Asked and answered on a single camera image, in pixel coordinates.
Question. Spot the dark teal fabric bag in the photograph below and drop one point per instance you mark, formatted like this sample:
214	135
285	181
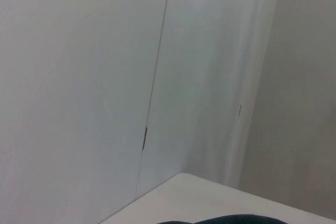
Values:
236	220

